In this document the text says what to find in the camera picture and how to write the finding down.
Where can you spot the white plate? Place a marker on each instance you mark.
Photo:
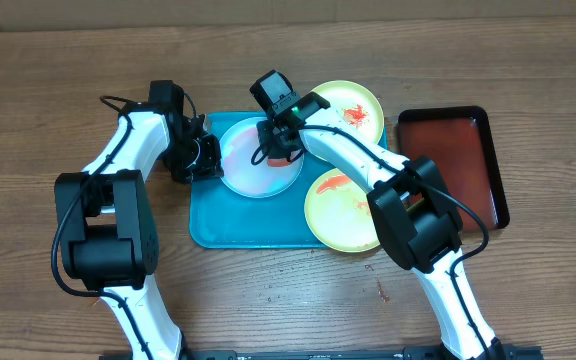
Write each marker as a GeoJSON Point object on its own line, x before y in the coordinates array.
{"type": "Point", "coordinates": [238, 145]}

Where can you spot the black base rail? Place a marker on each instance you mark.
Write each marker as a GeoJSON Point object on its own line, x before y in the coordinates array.
{"type": "Point", "coordinates": [409, 353]}

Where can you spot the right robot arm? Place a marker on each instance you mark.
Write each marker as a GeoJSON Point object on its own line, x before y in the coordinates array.
{"type": "Point", "coordinates": [416, 220]}

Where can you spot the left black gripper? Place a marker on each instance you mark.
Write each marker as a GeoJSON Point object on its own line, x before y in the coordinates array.
{"type": "Point", "coordinates": [208, 169]}

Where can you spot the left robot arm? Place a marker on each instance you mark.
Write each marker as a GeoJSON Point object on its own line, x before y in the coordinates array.
{"type": "Point", "coordinates": [106, 244]}

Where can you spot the orange sponge with green scourer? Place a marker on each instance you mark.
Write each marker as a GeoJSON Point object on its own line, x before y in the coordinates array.
{"type": "Point", "coordinates": [278, 163]}

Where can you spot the black tray with red inside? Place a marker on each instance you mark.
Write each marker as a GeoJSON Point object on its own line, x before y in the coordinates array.
{"type": "Point", "coordinates": [459, 141]}

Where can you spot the yellow plate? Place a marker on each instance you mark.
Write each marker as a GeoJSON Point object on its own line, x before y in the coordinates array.
{"type": "Point", "coordinates": [357, 106]}
{"type": "Point", "coordinates": [337, 213]}

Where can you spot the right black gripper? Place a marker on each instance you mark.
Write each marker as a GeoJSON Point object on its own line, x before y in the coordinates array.
{"type": "Point", "coordinates": [275, 147]}

